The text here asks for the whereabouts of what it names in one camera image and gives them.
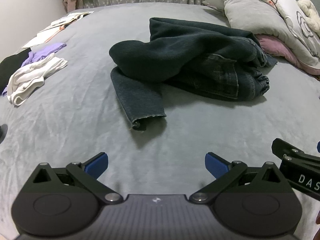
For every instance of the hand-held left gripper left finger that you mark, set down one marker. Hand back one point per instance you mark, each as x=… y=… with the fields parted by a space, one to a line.
x=98 y=163

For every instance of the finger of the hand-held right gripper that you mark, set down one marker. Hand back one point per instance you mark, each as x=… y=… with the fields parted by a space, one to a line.
x=282 y=147

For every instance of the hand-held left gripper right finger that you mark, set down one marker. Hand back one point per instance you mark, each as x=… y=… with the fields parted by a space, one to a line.
x=215 y=165

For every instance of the dark blue jeans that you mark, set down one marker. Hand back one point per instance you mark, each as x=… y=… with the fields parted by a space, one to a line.
x=175 y=55

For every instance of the pink blanket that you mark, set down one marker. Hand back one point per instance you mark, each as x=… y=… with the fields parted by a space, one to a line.
x=277 y=47

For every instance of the small black object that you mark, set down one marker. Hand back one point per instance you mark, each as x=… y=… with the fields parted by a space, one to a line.
x=3 y=132

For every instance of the white garment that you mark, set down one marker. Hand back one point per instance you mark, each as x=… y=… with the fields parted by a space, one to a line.
x=30 y=77

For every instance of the grey pillow with cartoon print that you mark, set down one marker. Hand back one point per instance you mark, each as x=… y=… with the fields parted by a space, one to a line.
x=297 y=30

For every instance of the purple garment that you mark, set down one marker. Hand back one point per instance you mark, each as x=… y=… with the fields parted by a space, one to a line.
x=42 y=53

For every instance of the black garment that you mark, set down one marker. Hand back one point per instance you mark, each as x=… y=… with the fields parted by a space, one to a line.
x=12 y=65

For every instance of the grey white patterned duvet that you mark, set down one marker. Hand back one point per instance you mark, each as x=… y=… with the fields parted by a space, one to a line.
x=250 y=12

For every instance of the white paper sheet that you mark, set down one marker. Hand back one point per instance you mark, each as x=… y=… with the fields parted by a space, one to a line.
x=40 y=37

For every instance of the white plush toy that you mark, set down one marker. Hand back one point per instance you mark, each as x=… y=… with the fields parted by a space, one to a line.
x=308 y=10

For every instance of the open magazine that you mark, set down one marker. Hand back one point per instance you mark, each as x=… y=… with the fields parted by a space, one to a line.
x=72 y=17

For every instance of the pink hanging cloth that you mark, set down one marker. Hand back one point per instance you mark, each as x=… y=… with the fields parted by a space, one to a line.
x=72 y=3

